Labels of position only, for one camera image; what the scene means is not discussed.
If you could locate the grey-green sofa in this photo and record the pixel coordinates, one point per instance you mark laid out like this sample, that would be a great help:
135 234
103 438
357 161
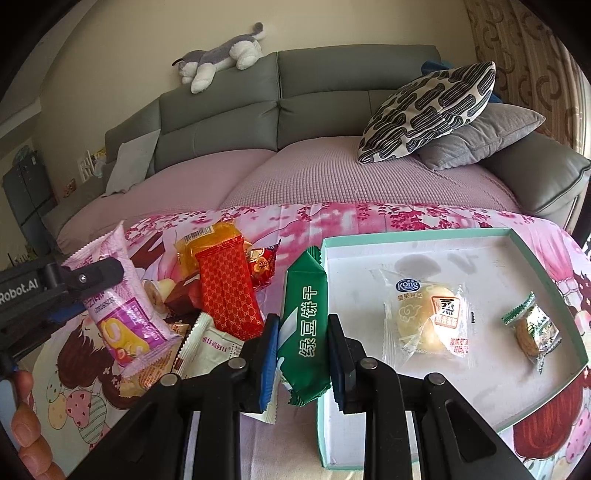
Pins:
323 74

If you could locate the yellow bread packet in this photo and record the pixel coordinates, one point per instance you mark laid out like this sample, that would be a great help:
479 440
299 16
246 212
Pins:
207 240

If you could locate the beige orange-print bread packet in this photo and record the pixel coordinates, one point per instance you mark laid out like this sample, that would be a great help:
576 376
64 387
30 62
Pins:
147 376

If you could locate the beige patterned curtain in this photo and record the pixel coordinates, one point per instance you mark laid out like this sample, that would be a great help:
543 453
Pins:
531 60

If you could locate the person's left hand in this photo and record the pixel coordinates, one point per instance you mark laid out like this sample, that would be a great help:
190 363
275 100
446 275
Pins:
30 424

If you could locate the pink swiss roll packet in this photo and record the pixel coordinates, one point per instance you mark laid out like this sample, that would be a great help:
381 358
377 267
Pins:
120 300

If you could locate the clear bun packet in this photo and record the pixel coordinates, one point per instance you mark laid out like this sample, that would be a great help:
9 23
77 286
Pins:
429 323

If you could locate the small round pastry packet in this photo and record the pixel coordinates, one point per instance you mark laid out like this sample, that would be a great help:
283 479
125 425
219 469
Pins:
159 290

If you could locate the pink printed blanket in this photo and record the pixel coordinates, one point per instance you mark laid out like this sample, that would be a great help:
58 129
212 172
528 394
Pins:
351 217

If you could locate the black white patterned pillow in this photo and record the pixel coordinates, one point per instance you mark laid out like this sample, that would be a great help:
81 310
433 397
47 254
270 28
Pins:
429 110

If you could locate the grey white plush toy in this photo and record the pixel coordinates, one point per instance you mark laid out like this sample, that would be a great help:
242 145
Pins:
231 48

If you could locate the red patterned snack packet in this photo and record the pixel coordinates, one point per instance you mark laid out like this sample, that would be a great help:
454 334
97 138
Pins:
226 286

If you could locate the white rack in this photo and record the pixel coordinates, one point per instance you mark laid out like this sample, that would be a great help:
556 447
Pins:
92 166

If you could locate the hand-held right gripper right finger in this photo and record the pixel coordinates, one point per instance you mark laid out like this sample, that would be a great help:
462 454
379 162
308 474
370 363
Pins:
336 369

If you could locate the dark cabinet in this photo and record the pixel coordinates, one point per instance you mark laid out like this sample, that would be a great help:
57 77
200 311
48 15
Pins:
27 189

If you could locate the red festive snack packet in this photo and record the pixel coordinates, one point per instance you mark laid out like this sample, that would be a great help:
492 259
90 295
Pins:
261 267

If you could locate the light grey pillow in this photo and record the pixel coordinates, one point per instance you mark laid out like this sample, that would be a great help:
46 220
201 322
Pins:
131 161

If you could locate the blue cloth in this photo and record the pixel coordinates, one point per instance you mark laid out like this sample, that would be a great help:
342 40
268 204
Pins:
434 67

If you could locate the green biscuit packet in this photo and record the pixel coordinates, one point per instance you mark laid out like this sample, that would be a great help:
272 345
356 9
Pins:
304 314

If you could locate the small green-white cookie packet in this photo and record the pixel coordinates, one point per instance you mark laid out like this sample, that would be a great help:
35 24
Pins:
531 332

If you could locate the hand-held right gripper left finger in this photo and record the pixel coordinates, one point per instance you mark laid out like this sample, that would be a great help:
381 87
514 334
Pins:
268 369

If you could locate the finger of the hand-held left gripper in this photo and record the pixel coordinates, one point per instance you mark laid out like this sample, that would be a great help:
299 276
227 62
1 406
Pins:
92 274
69 314

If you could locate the cream biscuit packet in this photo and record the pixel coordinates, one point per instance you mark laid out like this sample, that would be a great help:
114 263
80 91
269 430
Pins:
207 346

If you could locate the teal shallow box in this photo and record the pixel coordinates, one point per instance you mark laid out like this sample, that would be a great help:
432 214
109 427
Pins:
415 249

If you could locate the pink waffle sofa cover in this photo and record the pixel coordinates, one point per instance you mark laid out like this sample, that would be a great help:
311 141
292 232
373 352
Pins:
323 175

